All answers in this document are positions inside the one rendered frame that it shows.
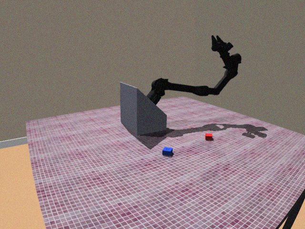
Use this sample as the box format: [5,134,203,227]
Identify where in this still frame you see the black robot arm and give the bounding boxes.
[147,42,241,105]

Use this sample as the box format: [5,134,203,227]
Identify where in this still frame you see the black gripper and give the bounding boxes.
[211,35,230,59]

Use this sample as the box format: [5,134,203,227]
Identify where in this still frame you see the blue block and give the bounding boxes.
[162,147,173,156]

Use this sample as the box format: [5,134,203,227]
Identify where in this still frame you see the red block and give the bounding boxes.
[205,134,213,140]

